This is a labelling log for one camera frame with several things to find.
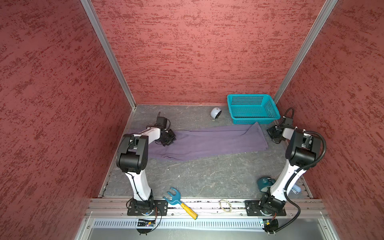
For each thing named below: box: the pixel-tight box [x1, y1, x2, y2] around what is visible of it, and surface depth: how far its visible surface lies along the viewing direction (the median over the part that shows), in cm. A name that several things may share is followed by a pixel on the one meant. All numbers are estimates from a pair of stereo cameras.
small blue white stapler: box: [291, 184, 301, 195], surface depth 80 cm
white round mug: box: [210, 107, 222, 119], surface depth 109 cm
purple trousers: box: [126, 123, 269, 160], surface depth 100 cm
